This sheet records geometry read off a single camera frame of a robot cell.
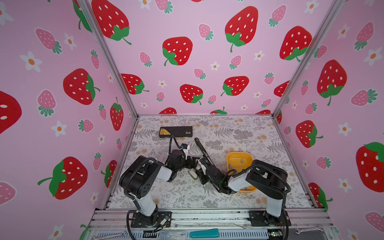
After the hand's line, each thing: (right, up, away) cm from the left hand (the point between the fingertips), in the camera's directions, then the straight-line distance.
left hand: (195, 157), depth 93 cm
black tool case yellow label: (-12, +16, +15) cm, 25 cm away
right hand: (+1, -8, -3) cm, 9 cm away
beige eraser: (-1, -8, -7) cm, 11 cm away
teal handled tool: (+9, -32, -23) cm, 40 cm away
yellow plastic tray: (+29, -3, +3) cm, 29 cm away
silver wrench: (+60, -30, -22) cm, 71 cm away
